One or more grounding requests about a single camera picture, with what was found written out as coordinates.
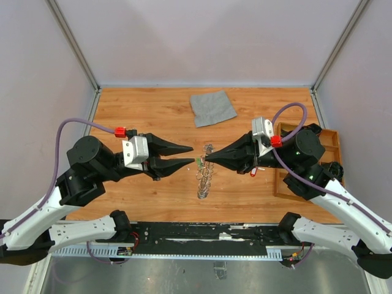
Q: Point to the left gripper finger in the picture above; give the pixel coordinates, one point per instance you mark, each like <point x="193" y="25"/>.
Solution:
<point x="170" y="148"/>
<point x="165" y="167"/>

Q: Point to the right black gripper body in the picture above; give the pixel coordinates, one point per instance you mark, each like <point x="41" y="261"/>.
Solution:
<point x="267" y="160"/>

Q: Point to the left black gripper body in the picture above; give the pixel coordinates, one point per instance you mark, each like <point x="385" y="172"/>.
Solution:
<point x="146" y="168"/>

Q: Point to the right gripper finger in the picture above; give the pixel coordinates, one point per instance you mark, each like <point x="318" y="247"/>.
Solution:
<point x="241" y="165"/>
<point x="241" y="148"/>

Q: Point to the green key tag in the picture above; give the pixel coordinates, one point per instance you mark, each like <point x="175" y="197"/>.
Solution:
<point x="199" y="162"/>

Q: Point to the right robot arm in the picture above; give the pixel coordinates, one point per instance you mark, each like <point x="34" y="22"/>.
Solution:
<point x="366" y="238"/>

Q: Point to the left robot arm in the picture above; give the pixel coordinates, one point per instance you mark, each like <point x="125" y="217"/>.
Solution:
<point x="30" y="237"/>

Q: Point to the red key tag lower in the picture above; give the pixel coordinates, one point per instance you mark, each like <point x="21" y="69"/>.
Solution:
<point x="254" y="171"/>

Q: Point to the grey cloth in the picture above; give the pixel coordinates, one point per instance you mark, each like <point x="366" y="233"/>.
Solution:
<point x="211" y="108"/>

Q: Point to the rolled black tie top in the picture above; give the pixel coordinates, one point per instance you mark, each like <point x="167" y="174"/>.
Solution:
<point x="315" y="128"/>

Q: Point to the wooden compartment tray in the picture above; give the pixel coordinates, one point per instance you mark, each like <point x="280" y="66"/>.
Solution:
<point x="330" y="140"/>

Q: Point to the rolled dark tie right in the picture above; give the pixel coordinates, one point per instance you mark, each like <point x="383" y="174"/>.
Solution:
<point x="336" y="169"/>

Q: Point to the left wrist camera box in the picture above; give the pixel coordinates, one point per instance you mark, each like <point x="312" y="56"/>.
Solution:
<point x="135" y="152"/>

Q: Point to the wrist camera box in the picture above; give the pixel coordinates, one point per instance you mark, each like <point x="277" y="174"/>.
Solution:
<point x="135" y="152"/>
<point x="262" y="131"/>

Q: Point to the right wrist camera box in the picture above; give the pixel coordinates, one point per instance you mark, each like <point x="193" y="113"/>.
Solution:
<point x="262" y="131"/>

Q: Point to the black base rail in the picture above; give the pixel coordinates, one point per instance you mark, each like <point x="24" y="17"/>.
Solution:
<point x="186" y="238"/>

